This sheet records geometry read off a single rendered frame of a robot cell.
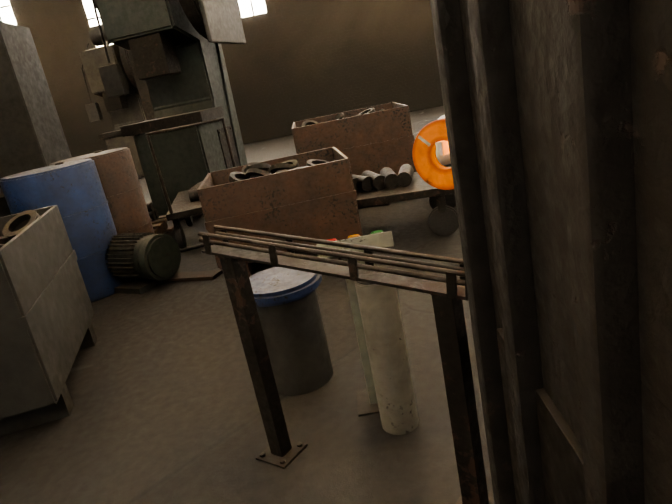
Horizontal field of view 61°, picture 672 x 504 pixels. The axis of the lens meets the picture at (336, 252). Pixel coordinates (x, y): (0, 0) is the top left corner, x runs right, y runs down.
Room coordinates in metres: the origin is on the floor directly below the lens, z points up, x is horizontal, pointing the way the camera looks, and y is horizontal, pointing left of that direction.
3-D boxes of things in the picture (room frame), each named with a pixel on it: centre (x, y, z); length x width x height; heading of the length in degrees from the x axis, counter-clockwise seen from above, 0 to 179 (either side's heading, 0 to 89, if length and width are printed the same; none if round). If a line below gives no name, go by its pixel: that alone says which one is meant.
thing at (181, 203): (4.91, 0.98, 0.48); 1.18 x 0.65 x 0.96; 7
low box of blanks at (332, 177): (3.72, 0.30, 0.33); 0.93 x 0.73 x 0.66; 94
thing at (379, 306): (1.58, -0.10, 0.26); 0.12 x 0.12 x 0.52
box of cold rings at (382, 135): (5.33, -0.34, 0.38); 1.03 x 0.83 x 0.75; 90
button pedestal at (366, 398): (1.74, -0.07, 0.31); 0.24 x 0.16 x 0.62; 87
